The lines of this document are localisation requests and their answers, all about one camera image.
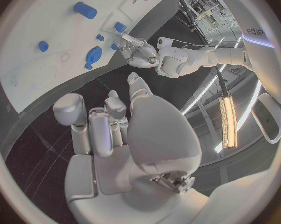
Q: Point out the blue gear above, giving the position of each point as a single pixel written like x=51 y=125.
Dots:
x=93 y=55

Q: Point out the blue plug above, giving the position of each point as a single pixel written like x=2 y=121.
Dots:
x=120 y=27

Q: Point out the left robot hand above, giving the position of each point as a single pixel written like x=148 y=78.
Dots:
x=140 y=54

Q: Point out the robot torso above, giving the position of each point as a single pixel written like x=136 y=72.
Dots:
x=259 y=59

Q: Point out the glowing light bar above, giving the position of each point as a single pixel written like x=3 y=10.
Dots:
x=230 y=123

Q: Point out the white task board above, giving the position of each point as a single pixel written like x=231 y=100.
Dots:
x=49 y=26

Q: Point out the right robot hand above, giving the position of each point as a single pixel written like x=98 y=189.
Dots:
x=159 y=134

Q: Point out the thick blue peg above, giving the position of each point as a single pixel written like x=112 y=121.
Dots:
x=85 y=10

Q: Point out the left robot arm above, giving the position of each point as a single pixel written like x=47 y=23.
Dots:
x=173 y=59

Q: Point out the small blue peg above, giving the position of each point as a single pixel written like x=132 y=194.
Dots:
x=87 y=66

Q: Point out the white workshop rack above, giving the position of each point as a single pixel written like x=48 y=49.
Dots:
x=207 y=15

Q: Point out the short blue bushing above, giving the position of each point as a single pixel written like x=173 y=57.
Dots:
x=43 y=46

